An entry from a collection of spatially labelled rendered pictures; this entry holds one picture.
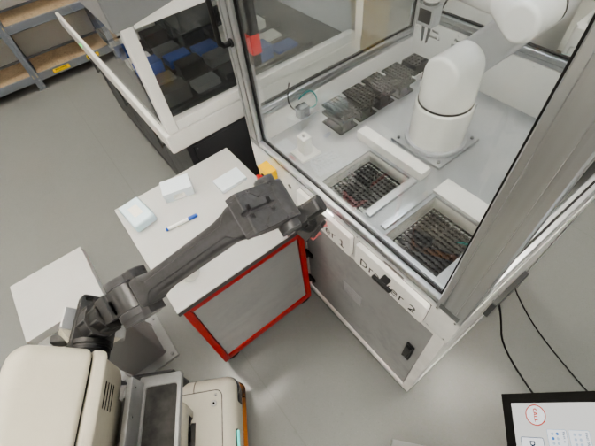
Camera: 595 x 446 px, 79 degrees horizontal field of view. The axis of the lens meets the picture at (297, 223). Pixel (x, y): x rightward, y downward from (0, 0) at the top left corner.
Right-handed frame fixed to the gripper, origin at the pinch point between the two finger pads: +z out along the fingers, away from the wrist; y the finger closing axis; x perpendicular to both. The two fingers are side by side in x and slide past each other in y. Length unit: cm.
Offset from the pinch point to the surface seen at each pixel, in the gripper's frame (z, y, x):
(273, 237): 4.3, -17.0, 17.0
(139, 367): 16, -123, 43
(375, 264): -0.3, 3.4, -22.9
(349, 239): -0.6, 3.7, -10.8
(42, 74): 28, -86, 371
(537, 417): -11, 4, -75
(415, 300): -0.1, 3.4, -38.8
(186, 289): -17, -48, 19
